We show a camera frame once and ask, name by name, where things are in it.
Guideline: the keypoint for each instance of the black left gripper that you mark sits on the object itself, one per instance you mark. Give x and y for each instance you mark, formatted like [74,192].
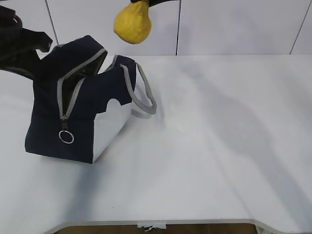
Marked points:
[18,46]

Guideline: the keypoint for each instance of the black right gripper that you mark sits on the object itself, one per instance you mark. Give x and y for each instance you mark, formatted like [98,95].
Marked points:
[152,2]

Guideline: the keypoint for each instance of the white tape on table edge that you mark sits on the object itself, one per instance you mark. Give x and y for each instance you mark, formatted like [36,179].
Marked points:
[152,226]

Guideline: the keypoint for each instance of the navy blue lunch bag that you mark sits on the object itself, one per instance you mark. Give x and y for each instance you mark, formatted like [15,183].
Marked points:
[78,110]

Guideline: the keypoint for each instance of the yellow pear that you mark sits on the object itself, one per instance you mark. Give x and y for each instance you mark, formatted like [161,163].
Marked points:
[132,24]

